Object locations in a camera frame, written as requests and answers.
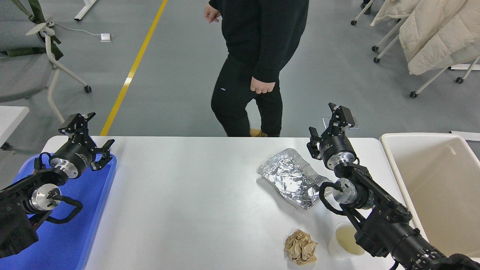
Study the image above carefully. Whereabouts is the grey chair with white frame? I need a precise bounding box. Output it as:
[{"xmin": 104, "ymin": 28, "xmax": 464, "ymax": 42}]
[{"xmin": 0, "ymin": 0, "xmax": 92, "ymax": 124}]

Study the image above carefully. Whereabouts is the white desk leg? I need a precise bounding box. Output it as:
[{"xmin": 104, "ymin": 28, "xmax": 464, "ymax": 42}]
[{"xmin": 74, "ymin": 0, "xmax": 98, "ymax": 21}]

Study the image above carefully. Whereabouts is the white flat board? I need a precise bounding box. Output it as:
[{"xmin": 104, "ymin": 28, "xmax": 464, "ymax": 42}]
[{"xmin": 449, "ymin": 130, "xmax": 480, "ymax": 142}]

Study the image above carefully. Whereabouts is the person's right hand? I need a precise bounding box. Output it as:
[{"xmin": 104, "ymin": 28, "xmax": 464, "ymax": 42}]
[{"xmin": 204, "ymin": 3, "xmax": 222, "ymax": 24}]

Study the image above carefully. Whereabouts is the person's left hand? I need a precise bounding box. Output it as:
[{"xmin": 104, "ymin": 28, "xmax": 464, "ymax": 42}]
[{"xmin": 250, "ymin": 76, "xmax": 278, "ymax": 95}]

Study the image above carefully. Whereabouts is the cream padded jacket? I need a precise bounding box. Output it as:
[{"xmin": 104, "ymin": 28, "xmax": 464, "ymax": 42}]
[
  {"xmin": 371, "ymin": 0, "xmax": 420, "ymax": 27},
  {"xmin": 399, "ymin": 0, "xmax": 467, "ymax": 62},
  {"xmin": 408, "ymin": 0, "xmax": 480, "ymax": 75}
]

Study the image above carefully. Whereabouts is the white floor cable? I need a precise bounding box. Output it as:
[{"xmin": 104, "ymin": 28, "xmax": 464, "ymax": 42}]
[{"xmin": 54, "ymin": 23, "xmax": 102, "ymax": 37}]

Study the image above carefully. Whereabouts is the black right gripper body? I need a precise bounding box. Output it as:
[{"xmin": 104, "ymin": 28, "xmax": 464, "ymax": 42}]
[{"xmin": 319, "ymin": 134, "xmax": 357, "ymax": 165}]

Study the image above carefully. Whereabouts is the foil tray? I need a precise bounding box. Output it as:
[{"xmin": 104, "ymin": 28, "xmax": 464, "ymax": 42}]
[{"xmin": 257, "ymin": 148, "xmax": 336, "ymax": 210}]

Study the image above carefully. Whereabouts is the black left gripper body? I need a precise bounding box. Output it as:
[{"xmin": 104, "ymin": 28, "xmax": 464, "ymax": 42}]
[{"xmin": 56, "ymin": 139, "xmax": 97, "ymax": 174}]

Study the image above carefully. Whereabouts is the person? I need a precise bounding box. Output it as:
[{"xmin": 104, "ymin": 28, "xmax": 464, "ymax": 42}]
[{"xmin": 204, "ymin": 0, "xmax": 310, "ymax": 137}]

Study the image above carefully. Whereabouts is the white paper cup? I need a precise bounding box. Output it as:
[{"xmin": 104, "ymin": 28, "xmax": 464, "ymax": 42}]
[{"xmin": 328, "ymin": 221, "xmax": 366, "ymax": 260}]

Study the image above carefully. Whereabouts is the blue plastic tray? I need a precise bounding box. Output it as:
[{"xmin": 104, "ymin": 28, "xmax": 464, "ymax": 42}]
[{"xmin": 0, "ymin": 153, "xmax": 117, "ymax": 270}]

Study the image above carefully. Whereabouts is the tan paper ball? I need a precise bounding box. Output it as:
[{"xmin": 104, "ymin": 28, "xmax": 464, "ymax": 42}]
[{"xmin": 284, "ymin": 229, "xmax": 318, "ymax": 266}]

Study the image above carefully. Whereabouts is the dark green garment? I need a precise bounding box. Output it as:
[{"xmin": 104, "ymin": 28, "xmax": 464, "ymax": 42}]
[{"xmin": 0, "ymin": 0, "xmax": 64, "ymax": 60}]

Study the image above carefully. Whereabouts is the white wheeled chair frame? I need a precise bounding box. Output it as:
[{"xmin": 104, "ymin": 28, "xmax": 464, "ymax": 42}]
[
  {"xmin": 409, "ymin": 56, "xmax": 480, "ymax": 99},
  {"xmin": 351, "ymin": 0, "xmax": 375, "ymax": 26},
  {"xmin": 371, "ymin": 17, "xmax": 409, "ymax": 63}
]

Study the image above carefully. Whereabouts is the small white side table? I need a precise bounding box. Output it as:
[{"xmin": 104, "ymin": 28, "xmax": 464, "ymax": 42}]
[{"xmin": 0, "ymin": 106, "xmax": 30, "ymax": 150}]

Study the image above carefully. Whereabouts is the large pale plastic bin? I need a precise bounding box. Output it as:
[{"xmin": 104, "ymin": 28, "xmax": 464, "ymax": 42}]
[{"xmin": 379, "ymin": 133, "xmax": 480, "ymax": 263}]

